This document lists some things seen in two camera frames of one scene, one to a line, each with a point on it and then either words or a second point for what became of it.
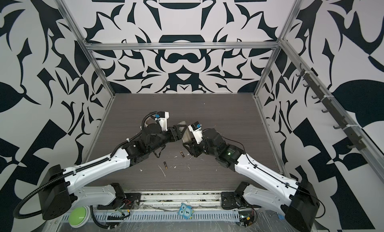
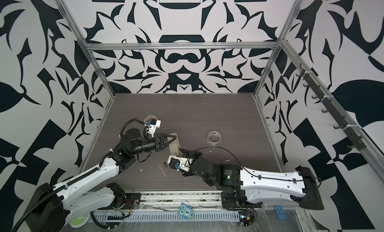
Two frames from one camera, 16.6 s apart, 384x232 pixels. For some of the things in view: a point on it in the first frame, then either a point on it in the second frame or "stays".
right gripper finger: [192, 148] -> [187, 153]
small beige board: [187, 136] -> [174, 147]
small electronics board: [246, 218] stays
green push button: [79, 216] stays
